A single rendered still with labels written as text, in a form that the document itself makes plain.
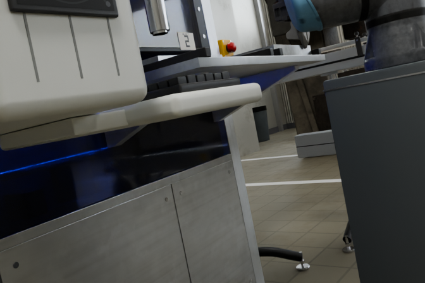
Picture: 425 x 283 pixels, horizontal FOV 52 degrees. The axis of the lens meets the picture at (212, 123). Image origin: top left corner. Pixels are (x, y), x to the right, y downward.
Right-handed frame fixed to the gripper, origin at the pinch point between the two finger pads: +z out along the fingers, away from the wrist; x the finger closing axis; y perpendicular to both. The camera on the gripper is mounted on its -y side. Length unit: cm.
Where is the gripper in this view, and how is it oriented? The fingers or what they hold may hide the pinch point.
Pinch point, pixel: (307, 43)
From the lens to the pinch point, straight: 136.3
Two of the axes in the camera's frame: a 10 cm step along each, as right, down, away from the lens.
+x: -5.6, 1.4, -8.2
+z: 1.9, 9.8, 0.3
